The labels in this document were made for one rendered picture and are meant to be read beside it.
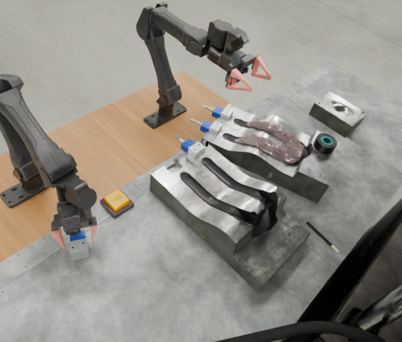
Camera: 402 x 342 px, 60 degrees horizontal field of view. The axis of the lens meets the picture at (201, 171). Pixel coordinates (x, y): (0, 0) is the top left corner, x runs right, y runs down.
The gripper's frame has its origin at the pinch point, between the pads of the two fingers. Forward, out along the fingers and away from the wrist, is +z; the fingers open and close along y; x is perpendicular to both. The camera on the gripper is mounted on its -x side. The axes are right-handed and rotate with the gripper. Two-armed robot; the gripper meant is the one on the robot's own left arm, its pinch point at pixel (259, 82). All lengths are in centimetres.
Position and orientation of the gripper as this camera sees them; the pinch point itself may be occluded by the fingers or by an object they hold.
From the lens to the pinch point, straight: 110.9
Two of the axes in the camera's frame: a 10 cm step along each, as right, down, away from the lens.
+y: 6.8, -4.9, 5.4
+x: -1.5, 6.3, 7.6
